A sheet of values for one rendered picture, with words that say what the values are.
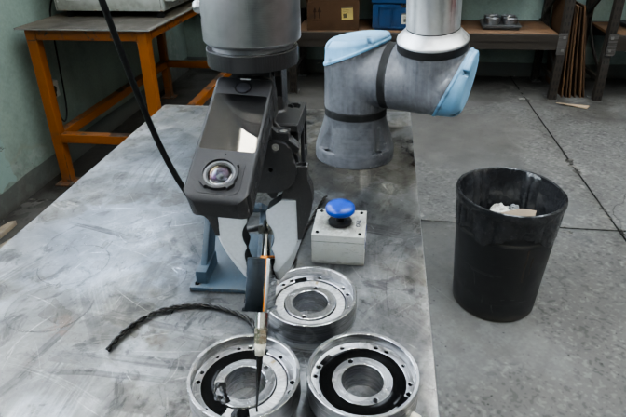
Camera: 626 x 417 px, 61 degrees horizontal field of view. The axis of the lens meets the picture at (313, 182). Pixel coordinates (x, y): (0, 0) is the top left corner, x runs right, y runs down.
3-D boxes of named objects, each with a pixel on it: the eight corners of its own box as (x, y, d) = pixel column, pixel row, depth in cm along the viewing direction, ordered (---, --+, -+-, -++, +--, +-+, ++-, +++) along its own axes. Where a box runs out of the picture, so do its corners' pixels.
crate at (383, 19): (443, 21, 405) (446, -9, 395) (444, 32, 372) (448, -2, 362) (374, 20, 414) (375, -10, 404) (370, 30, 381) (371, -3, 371)
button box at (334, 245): (364, 266, 71) (365, 235, 69) (311, 262, 72) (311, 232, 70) (366, 234, 78) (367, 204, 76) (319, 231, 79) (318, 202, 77)
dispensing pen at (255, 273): (235, 413, 45) (247, 216, 48) (245, 399, 50) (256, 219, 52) (260, 415, 45) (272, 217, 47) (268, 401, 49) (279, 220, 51)
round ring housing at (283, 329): (369, 343, 59) (370, 315, 57) (275, 364, 56) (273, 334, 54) (339, 286, 68) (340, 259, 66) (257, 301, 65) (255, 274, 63)
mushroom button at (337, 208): (353, 243, 72) (354, 211, 69) (323, 241, 72) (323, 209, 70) (355, 227, 75) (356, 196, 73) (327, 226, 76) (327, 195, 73)
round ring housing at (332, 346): (285, 410, 51) (283, 380, 49) (347, 346, 58) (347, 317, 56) (380, 473, 45) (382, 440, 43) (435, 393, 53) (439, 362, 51)
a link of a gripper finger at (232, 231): (262, 248, 54) (265, 168, 50) (250, 285, 49) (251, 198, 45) (232, 245, 54) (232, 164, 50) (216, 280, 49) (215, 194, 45)
